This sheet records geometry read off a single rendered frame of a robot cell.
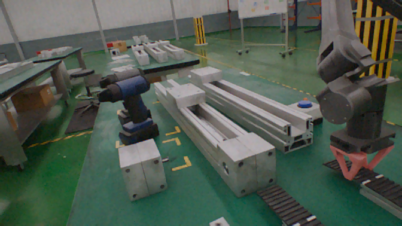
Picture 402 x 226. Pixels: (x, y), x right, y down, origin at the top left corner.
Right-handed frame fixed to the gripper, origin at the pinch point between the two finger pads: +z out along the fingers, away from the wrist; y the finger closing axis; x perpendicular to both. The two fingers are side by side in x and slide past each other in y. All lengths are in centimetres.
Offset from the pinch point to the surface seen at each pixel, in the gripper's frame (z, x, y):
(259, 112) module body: -5.3, -29.5, 4.1
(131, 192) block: 0.9, -20.3, 45.0
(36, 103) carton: 52, -378, 153
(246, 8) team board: -39, -563, -318
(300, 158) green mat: 3.2, -13.6, 2.7
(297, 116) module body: -5.0, -20.8, -2.5
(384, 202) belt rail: 2.3, 6.8, 1.5
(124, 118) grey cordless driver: -1, -66, 42
